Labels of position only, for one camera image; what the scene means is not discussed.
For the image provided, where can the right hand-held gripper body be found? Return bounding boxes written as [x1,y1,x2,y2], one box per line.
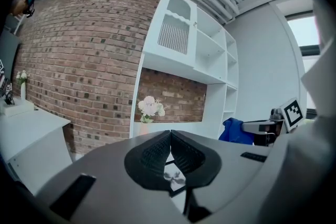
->
[253,98,307,147]

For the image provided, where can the pale flower bouquet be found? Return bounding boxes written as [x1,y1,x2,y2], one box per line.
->
[138,95,166,124]

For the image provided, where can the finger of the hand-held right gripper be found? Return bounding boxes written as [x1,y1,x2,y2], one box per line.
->
[241,120,271,134]

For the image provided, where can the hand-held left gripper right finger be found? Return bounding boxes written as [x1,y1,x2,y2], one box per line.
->
[171,130,223,189]

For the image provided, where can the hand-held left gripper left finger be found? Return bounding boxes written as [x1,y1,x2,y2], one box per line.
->
[124,130,172,191]

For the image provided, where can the person's grey shirt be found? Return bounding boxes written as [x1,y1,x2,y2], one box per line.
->
[258,0,336,224]

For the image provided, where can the white table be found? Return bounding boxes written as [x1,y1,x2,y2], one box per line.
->
[130,119,229,215]

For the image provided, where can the white desk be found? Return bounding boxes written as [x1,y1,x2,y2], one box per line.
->
[0,102,72,195]

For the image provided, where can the white box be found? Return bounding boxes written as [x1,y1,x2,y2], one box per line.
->
[0,98,35,118]

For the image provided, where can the blue cloth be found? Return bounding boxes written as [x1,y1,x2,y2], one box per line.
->
[218,117,255,146]

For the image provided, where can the small white flowers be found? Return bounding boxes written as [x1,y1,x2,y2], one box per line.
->
[15,70,30,86]

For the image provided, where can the white shelf hutch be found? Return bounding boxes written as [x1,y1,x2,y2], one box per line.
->
[130,0,239,140]

